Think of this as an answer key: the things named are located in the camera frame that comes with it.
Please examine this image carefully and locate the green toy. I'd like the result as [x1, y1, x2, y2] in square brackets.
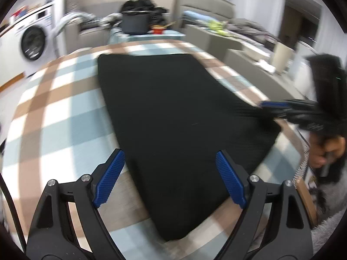
[207, 20, 228, 36]

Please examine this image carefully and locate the blue pillow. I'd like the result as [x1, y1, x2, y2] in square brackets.
[183, 11, 207, 22]

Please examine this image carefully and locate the brown wooden door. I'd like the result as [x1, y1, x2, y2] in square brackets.
[279, 0, 323, 50]

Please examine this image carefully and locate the red packet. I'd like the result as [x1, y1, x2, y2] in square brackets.
[11, 6, 28, 17]

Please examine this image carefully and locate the houndstooth cushion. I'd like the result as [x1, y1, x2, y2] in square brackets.
[89, 19, 109, 29]

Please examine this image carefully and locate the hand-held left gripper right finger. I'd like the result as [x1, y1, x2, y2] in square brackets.
[214, 149, 315, 260]

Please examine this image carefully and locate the white cylinder bin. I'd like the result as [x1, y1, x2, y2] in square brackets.
[271, 43, 295, 74]

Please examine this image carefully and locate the black cable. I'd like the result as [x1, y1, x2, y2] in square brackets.
[0, 173, 26, 252]

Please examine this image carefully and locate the white napkin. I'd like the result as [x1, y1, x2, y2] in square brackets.
[256, 59, 277, 73]

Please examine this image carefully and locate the pile of black clothes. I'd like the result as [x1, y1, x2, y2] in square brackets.
[121, 0, 171, 30]

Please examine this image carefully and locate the grey pillow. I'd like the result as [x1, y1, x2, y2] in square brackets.
[65, 0, 79, 14]

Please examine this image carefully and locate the wooden chair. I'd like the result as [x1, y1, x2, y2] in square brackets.
[295, 179, 318, 227]

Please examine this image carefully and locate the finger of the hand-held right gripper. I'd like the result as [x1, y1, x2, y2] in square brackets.
[274, 109, 321, 124]
[259, 99, 318, 112]

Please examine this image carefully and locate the black knit sweater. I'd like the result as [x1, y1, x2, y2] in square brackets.
[97, 53, 281, 242]

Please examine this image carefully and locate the person's striped clothing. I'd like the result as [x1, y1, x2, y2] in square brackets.
[294, 138, 310, 181]

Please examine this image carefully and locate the small table with teal cloth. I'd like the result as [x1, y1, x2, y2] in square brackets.
[108, 28, 186, 44]

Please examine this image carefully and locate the person's right hand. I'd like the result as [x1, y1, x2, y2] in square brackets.
[309, 135, 347, 170]

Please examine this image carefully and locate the grey fluffy cloth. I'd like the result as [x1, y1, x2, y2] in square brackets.
[309, 217, 342, 255]

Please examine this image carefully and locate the white washing machine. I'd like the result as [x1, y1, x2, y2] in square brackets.
[5, 3, 59, 78]

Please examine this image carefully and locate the grey blanket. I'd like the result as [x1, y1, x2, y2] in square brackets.
[226, 18, 274, 44]

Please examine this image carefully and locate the tall grey cabinet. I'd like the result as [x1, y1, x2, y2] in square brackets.
[184, 24, 266, 60]

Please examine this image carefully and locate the white garment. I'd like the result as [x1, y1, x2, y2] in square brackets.
[54, 11, 90, 57]

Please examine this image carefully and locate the dark rice cooker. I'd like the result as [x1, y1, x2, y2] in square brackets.
[121, 10, 154, 35]

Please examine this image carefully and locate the grey sofa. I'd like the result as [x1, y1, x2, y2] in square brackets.
[173, 0, 236, 33]
[66, 13, 115, 51]

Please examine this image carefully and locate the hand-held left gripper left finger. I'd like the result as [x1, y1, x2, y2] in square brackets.
[26, 148, 126, 260]

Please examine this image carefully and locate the low grey cabinet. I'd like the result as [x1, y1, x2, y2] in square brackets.
[224, 48, 312, 106]

